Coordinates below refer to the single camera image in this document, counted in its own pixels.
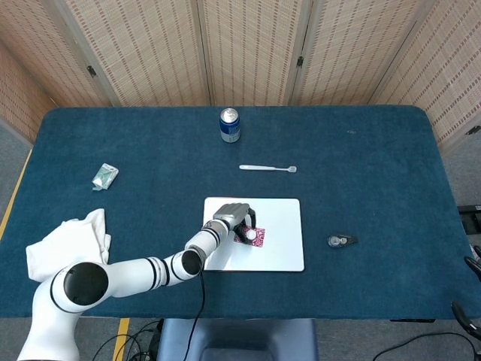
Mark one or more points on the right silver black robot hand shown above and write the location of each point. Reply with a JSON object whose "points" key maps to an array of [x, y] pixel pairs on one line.
{"points": [[460, 312]]}

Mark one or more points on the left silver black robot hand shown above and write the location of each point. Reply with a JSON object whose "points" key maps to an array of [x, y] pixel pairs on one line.
{"points": [[233, 212]]}

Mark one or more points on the white ball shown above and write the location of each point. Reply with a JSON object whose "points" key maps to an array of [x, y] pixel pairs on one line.
{"points": [[251, 235]]}

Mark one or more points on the pink patterned paper piece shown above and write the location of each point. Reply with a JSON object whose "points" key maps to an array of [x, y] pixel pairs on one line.
{"points": [[260, 237]]}

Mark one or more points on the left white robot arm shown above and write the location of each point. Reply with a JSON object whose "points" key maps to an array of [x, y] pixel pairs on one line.
{"points": [[124, 274]]}

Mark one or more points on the white rectangular board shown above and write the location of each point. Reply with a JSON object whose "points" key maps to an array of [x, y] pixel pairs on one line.
{"points": [[280, 240]]}

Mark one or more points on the white toothbrush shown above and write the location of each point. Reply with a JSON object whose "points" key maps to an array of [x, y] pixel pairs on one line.
{"points": [[263, 168]]}

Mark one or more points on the blue silver soda can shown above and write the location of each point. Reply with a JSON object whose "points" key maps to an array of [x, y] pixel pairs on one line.
{"points": [[230, 129]]}

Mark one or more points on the black equipment box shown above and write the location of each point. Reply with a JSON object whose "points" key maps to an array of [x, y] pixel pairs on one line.
{"points": [[471, 220]]}

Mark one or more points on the blue tablecloth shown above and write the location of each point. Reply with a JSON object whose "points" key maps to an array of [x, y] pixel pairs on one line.
{"points": [[338, 188]]}

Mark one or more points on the blue grey correction tape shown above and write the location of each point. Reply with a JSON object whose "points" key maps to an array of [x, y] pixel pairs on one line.
{"points": [[338, 241]]}

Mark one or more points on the white cloth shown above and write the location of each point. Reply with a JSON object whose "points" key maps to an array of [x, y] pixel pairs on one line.
{"points": [[75, 233]]}

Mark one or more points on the woven bamboo folding screen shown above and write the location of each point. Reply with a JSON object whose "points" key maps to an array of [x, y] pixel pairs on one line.
{"points": [[248, 49]]}

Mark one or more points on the yellow floor tape strip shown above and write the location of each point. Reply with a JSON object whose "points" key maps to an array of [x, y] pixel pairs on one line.
{"points": [[15, 188], [121, 338]]}

